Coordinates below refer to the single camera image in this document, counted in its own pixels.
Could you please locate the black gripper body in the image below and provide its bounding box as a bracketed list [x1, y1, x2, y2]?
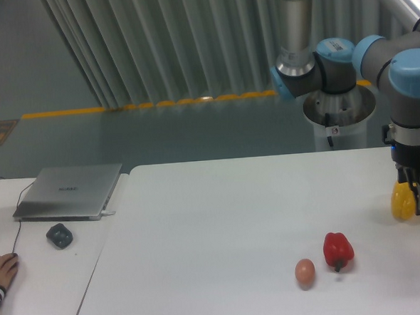
[382, 123, 420, 169]

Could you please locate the yellow bell pepper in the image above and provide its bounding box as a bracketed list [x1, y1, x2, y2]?
[390, 182, 416, 221]

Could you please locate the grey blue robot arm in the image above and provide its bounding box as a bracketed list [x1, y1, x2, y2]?
[271, 0, 420, 215]

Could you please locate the red bell pepper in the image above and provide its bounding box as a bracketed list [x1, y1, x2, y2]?
[322, 232, 355, 272]

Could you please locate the person's hand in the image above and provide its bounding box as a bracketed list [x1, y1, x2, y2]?
[0, 253, 19, 292]

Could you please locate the brown egg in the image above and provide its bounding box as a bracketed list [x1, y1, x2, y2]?
[295, 259, 315, 287]

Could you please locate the grey pleated curtain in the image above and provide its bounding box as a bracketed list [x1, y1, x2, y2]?
[39, 0, 420, 115]

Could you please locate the white usb dongle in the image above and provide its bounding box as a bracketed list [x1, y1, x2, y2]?
[101, 210, 115, 217]

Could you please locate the silver closed laptop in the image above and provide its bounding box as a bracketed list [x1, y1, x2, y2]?
[13, 163, 122, 222]

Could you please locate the small black device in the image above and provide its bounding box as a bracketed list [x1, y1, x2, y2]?
[46, 223, 74, 249]

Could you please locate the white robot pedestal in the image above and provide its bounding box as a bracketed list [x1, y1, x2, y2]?
[303, 85, 376, 152]

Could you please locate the black cable with tag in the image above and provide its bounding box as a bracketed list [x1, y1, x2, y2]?
[323, 111, 340, 149]

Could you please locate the black mouse cable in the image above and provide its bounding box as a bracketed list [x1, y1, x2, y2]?
[0, 173, 42, 255]

